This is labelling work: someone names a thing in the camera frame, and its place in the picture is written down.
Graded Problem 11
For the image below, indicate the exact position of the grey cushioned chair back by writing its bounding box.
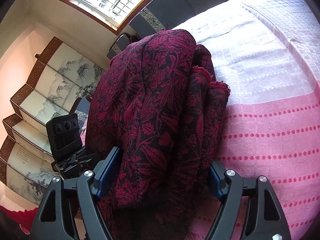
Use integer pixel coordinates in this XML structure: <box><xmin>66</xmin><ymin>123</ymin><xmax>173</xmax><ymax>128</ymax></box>
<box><xmin>107</xmin><ymin>33</ymin><xmax>131</xmax><ymax>60</ymax></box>

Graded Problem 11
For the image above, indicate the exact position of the pink checkered bed sheet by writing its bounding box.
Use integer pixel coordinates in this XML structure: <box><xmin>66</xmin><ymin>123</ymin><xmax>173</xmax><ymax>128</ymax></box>
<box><xmin>179</xmin><ymin>0</ymin><xmax>319</xmax><ymax>239</ymax></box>

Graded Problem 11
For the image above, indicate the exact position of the painted folding screen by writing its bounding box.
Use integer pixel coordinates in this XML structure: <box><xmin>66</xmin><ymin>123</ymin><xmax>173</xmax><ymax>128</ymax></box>
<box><xmin>1</xmin><ymin>37</ymin><xmax>105</xmax><ymax>205</ymax></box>

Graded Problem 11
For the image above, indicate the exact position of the dark red floral knit sweater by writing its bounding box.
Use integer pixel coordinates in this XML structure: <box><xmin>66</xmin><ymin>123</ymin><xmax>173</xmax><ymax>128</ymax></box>
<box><xmin>85</xmin><ymin>29</ymin><xmax>230</xmax><ymax>239</ymax></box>

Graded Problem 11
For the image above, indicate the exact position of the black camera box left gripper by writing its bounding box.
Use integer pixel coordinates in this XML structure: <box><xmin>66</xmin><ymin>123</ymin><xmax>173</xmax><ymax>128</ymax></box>
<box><xmin>46</xmin><ymin>113</ymin><xmax>82</xmax><ymax>161</ymax></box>

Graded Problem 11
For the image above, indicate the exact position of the grey cushioned wooden armchair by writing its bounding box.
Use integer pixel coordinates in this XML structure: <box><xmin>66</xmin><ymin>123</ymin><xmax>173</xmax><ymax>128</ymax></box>
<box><xmin>69</xmin><ymin>98</ymin><xmax>91</xmax><ymax>122</ymax></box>

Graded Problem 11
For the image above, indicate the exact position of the grey padded headboard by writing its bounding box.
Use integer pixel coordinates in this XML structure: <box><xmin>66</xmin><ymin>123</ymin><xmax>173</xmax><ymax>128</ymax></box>
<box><xmin>128</xmin><ymin>0</ymin><xmax>253</xmax><ymax>33</ymax></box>

